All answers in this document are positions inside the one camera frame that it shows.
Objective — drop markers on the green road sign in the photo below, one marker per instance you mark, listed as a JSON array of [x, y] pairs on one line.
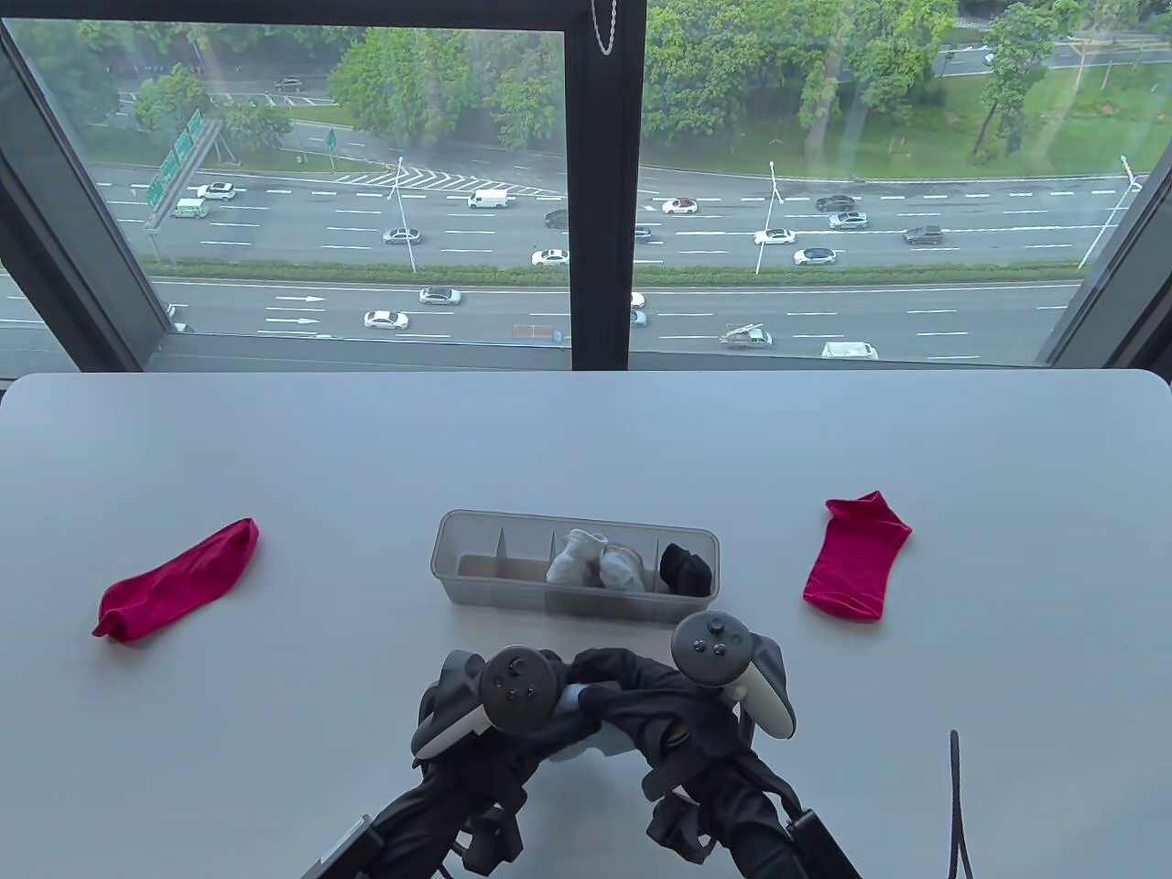
[[169, 169]]

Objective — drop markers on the grey divided storage box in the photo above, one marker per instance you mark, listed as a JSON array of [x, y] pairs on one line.
[[513, 572]]

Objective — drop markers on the black window frame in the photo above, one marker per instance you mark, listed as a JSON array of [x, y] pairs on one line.
[[600, 183]]

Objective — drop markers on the grey hand controller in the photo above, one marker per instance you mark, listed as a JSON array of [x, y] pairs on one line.
[[714, 645], [517, 691]]

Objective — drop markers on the white street lamp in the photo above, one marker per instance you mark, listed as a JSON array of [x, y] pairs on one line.
[[765, 229], [406, 220], [1103, 220]]

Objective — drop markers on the person's right hand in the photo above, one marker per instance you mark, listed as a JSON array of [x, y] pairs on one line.
[[678, 732]]

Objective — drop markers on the red sock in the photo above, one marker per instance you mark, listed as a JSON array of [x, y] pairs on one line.
[[861, 554], [174, 581]]

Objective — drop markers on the person's right forearm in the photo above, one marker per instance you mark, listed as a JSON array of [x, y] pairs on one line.
[[760, 824]]

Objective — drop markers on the white sock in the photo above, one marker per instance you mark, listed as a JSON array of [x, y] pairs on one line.
[[572, 558]]

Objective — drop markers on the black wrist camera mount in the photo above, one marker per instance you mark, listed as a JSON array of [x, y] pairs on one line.
[[490, 838], [678, 829]]

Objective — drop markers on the person's left forearm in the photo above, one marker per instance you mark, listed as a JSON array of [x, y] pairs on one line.
[[439, 824]]

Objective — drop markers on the person's left hand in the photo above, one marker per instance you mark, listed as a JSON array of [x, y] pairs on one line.
[[513, 760]]

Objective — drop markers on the grey sock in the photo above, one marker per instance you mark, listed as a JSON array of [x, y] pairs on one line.
[[623, 569]]

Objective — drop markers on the black sock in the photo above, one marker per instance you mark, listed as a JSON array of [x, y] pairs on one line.
[[687, 569]]

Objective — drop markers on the black labelled wrist box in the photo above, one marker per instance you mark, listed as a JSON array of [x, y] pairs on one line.
[[343, 851], [824, 847]]

